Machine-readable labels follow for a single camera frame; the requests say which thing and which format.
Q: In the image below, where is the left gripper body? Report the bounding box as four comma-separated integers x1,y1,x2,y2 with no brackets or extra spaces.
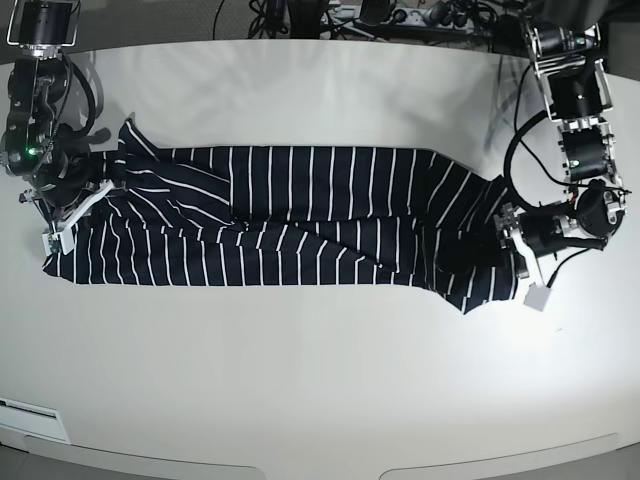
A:
493,203,580,280

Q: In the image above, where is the white power strip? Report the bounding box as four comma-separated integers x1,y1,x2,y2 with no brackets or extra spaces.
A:
350,2,476,32

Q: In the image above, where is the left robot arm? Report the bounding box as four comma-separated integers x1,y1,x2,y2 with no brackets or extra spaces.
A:
426,1,629,286

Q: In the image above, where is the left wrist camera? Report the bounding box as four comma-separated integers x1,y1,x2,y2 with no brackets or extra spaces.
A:
524,283,552,312

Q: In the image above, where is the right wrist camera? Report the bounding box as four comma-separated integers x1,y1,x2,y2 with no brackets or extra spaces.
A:
42,228,76,256

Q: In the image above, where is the white label sticker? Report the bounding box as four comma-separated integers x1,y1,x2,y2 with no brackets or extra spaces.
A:
0,398,69,444

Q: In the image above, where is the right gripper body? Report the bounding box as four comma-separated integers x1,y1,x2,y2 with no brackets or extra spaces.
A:
19,154,103,225

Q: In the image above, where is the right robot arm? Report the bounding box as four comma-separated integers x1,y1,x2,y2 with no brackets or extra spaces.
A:
1,1,107,237

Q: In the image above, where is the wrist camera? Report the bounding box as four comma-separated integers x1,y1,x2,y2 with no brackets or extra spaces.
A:
524,283,552,312
42,228,76,256

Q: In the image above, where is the navy white striped T-shirt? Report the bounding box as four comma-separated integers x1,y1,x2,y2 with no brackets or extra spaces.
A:
43,120,518,313

